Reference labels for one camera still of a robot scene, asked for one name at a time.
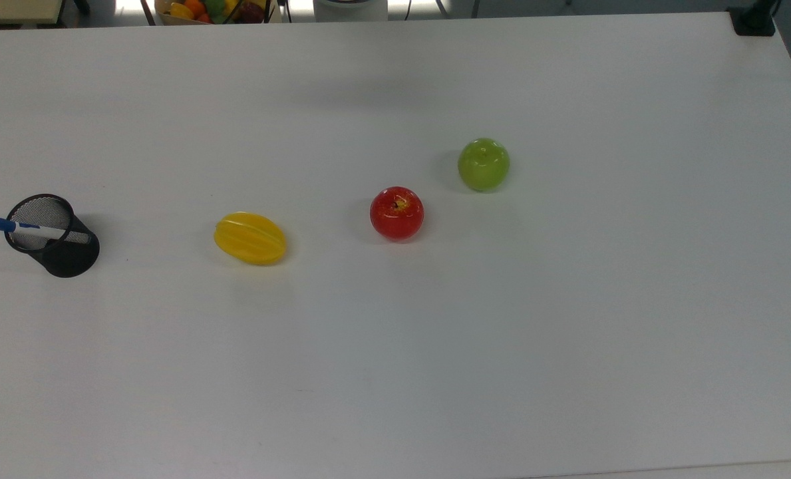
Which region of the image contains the black mesh pen cup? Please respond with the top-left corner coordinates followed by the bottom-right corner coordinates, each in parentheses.
top-left (4, 194), bottom-right (100, 279)

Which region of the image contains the basket of toy fruits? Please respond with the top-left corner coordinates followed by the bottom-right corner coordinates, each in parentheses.
top-left (154, 0), bottom-right (283, 26)

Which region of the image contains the green toy apple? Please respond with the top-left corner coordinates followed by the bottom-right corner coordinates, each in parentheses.
top-left (458, 138), bottom-right (511, 193)

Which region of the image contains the red toy apple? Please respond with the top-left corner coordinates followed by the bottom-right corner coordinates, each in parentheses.
top-left (369, 186), bottom-right (425, 241)

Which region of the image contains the yellow toy starfruit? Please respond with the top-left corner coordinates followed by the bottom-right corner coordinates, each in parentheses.
top-left (214, 212), bottom-right (287, 266)

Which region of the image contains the black clamp mount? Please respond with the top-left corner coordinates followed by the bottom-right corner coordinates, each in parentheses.
top-left (728, 0), bottom-right (779, 37)

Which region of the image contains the beige wooden desk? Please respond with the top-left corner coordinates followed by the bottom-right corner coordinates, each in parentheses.
top-left (0, 0), bottom-right (64, 27)

